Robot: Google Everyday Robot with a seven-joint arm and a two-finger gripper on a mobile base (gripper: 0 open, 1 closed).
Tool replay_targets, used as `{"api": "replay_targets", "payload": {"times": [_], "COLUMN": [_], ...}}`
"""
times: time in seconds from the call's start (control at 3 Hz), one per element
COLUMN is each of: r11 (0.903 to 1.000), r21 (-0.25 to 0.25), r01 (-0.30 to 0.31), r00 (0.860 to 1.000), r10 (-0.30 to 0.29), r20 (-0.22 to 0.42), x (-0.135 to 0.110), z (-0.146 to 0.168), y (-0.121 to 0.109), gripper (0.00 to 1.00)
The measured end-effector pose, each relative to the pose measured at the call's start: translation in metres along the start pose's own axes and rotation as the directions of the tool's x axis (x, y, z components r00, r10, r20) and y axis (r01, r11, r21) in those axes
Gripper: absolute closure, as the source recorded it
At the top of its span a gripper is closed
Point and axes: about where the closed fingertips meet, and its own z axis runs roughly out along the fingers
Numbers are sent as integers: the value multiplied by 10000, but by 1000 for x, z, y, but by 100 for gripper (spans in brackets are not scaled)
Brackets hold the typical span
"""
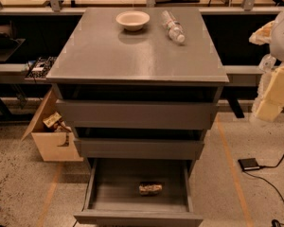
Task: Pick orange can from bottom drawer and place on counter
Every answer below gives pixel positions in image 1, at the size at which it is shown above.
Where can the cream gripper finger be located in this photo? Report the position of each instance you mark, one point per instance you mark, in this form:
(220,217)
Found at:
(269,102)
(262,35)

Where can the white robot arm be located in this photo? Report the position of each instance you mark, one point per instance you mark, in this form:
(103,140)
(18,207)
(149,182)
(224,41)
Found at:
(276,45)

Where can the grey drawer cabinet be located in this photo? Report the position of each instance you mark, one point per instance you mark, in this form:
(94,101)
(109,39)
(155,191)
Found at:
(104,62)

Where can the grey middle drawer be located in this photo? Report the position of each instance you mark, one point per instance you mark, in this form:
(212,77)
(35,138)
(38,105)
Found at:
(139,149)

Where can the grey drawer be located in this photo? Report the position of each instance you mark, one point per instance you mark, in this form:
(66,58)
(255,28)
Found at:
(113,197)
(138,115)
(139,149)

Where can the grey bottom drawer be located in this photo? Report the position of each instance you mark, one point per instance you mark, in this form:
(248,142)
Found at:
(113,197)

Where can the grey top drawer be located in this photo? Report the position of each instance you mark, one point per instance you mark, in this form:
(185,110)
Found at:
(138,115)

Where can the black foot pedal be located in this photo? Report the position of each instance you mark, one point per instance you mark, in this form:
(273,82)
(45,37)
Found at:
(248,164)

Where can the clear plastic water bottle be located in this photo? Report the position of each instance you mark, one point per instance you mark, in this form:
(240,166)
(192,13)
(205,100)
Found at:
(172,27)

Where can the white paper bowl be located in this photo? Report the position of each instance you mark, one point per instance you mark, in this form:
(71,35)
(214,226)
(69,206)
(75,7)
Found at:
(132,20)

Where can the snack package in box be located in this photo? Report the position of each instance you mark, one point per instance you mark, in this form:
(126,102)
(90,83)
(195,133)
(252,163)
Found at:
(52,119)

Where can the black white notebook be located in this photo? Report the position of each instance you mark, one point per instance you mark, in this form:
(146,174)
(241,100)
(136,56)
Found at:
(39,68)

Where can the cardboard box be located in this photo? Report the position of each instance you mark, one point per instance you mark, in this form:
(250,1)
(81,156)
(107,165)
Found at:
(53,145)

